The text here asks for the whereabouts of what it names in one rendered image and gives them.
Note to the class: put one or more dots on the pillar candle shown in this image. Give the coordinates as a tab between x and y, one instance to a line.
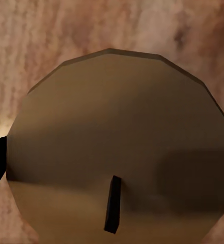
118	147

